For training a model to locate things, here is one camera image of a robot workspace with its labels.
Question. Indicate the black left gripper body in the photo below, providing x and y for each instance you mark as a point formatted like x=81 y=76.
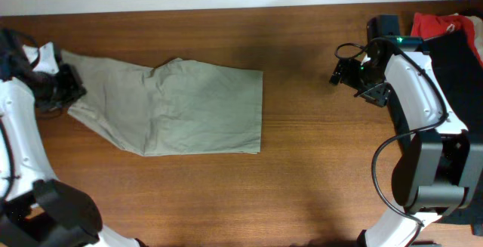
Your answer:
x=58 y=92

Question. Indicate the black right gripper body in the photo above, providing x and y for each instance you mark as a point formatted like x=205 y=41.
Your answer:
x=367 y=81

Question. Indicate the khaki green shorts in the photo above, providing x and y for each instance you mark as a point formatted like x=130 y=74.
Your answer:
x=183 y=107

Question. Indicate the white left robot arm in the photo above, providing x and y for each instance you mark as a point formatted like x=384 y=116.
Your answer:
x=37 y=209

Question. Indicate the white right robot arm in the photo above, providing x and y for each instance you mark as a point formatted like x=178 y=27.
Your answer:
x=439 y=170

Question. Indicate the red garment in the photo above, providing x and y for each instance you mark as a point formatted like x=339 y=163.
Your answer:
x=429 y=26

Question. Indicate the black folded garment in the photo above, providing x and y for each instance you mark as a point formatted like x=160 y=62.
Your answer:
x=459 y=75

